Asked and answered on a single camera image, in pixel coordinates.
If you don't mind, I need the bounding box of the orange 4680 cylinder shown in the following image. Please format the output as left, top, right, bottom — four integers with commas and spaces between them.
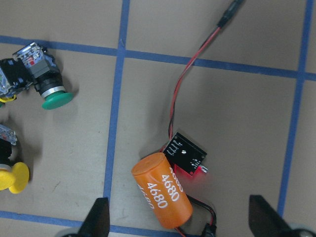
131, 153, 193, 229

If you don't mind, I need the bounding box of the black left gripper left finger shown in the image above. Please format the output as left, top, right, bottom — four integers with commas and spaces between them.
78, 197, 110, 237

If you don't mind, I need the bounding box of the yellow mushroom push button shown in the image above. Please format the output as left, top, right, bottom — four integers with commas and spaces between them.
0, 123, 30, 195

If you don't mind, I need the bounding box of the green mushroom push button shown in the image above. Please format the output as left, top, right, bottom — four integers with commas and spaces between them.
13, 42, 74, 110

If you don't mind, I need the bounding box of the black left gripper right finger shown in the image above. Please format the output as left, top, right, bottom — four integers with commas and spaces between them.
248, 195, 296, 237

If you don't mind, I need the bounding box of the red black wire pair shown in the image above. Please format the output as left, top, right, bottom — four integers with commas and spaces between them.
159, 0, 246, 237

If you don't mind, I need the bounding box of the black sensor circuit board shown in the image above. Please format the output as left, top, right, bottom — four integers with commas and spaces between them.
162, 132, 208, 176

